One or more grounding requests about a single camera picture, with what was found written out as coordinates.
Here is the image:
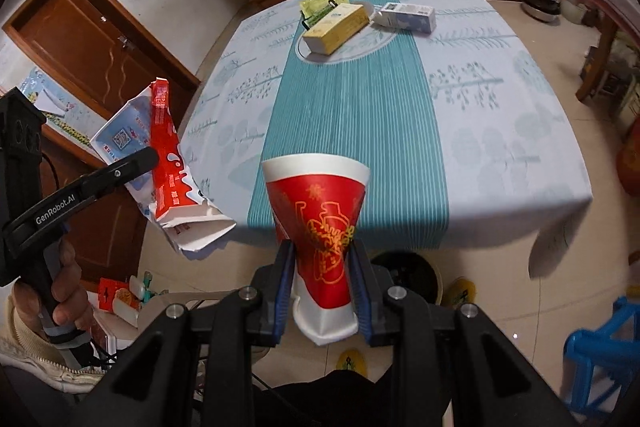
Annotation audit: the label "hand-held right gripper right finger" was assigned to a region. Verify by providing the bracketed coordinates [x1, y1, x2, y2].
[347, 239, 581, 427]

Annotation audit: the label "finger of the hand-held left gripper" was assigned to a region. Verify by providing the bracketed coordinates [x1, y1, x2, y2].
[75, 147, 160, 198]

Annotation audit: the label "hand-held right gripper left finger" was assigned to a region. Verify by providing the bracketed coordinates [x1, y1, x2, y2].
[92, 239, 297, 427]

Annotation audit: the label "torn red white blue carton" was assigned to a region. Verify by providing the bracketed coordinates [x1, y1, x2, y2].
[90, 78, 237, 260]

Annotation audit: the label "black bin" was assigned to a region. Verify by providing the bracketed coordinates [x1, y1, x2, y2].
[370, 251, 443, 308]

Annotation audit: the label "red paper cup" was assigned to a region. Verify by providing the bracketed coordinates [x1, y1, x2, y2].
[261, 152, 371, 348]

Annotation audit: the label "white plate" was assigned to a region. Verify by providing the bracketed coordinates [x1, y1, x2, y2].
[296, 1, 401, 66]

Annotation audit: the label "person's left forearm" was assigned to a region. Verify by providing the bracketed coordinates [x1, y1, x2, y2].
[0, 292, 108, 393]

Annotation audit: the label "person's left hand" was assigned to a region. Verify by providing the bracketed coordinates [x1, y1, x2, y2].
[12, 239, 96, 334]

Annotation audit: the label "yellow floor sticker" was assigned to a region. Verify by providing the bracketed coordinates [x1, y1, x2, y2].
[335, 347, 368, 375]
[442, 277, 478, 308]

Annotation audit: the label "person's dark trousers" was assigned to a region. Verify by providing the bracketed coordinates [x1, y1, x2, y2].
[255, 369, 396, 427]

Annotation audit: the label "wooden door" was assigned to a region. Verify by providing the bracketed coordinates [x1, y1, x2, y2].
[2, 0, 201, 283]

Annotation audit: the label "white and teal tablecloth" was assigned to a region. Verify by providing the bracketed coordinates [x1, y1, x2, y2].
[177, 0, 593, 280]

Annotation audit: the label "green white packet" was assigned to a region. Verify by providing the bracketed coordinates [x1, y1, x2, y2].
[300, 0, 337, 30]

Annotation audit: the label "yellow box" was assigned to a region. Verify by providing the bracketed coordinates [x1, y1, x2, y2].
[301, 3, 371, 56]

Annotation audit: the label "blue plastic stool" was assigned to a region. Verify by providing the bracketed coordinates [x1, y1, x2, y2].
[563, 297, 640, 418]

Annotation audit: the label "white medicine box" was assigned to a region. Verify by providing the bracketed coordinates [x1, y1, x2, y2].
[372, 2, 437, 35]

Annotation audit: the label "red bag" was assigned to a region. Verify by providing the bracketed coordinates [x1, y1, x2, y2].
[615, 117, 640, 198]

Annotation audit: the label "colourful wall poster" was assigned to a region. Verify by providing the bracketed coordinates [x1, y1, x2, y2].
[20, 67, 96, 148]

